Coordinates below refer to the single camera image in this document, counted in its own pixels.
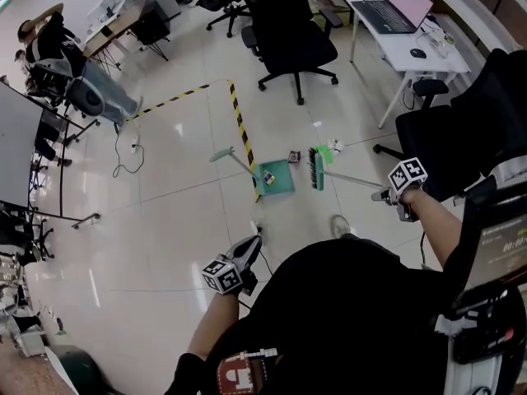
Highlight grey board on wheeled stand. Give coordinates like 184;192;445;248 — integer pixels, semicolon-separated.
0;79;103;230

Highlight yellow black hazard tape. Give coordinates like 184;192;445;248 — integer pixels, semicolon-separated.
124;78;263;203

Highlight grey mesh office chair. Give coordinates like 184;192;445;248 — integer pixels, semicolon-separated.
27;54;109;119

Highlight dark screen with timer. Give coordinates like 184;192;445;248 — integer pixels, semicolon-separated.
464;210;527;290

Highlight white desk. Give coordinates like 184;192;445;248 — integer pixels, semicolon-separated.
340;0;473;131

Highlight dark green bin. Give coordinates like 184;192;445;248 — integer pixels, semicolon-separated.
52;343;110;395

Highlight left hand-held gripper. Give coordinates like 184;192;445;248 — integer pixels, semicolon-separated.
201;235;264;296

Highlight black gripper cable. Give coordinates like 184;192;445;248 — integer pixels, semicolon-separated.
250;218;276;277

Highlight red tag with white lock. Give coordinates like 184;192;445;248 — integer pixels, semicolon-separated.
215;346;279;395

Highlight person's left forearm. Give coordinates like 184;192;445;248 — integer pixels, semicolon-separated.
187;289;240;362

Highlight glossy white tiled floor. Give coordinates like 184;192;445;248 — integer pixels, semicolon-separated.
0;0;491;395

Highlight black box under desk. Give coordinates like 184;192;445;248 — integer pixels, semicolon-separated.
130;0;171;45

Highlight white power strip with cable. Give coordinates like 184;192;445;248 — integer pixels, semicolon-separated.
112;122;146;179

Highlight person's black clothing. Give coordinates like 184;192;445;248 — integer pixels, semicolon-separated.
163;236;469;395

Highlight green broom with metal handle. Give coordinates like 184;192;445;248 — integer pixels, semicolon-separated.
307;146;385;192

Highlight person's grey shoe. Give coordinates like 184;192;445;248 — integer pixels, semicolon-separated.
329;213;352;240

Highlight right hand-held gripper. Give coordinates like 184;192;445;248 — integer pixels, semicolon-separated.
371;157;429;223

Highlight black laptop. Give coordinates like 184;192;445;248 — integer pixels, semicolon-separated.
352;0;436;36

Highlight clear items on desk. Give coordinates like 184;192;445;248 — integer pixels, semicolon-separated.
415;14;457;59

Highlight wooden desk with black legs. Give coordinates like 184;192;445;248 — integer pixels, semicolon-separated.
81;0;170;72

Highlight person's right forearm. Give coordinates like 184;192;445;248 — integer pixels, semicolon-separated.
400;186;463;272

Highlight teal plastic dustpan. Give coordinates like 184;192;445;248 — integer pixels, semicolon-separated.
208;146;297;199

